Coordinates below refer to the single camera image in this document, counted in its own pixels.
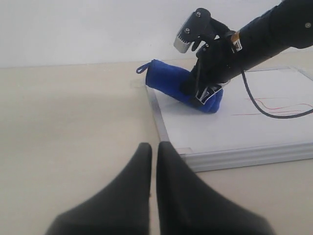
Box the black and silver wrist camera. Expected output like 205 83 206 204
174 8 230 53

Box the white board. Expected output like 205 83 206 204
148 67 313 172

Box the blue cloth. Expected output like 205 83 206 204
136 59 223 114

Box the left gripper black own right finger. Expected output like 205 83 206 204
156 141 275 235

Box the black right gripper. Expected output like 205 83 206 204
179 36 244 105

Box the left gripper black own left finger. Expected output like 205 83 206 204
46 142 152 235

